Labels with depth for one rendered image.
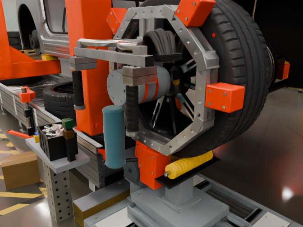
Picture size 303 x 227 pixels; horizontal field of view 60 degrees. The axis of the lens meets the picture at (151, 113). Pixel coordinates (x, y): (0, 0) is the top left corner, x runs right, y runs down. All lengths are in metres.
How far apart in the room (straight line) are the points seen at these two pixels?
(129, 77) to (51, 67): 2.61
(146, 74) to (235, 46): 0.30
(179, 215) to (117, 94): 0.66
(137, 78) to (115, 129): 0.39
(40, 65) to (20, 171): 1.54
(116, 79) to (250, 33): 0.48
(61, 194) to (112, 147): 0.59
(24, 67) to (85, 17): 2.00
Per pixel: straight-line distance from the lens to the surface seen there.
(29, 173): 2.05
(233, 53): 0.86
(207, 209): 1.36
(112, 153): 1.11
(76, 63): 1.00
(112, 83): 0.94
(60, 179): 1.55
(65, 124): 1.21
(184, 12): 0.86
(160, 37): 0.79
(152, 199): 1.39
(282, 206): 1.89
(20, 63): 3.19
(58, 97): 2.34
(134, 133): 0.76
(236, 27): 0.93
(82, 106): 1.04
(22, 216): 1.81
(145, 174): 1.16
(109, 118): 1.05
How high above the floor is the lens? 1.06
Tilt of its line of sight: 18 degrees down
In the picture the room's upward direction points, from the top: straight up
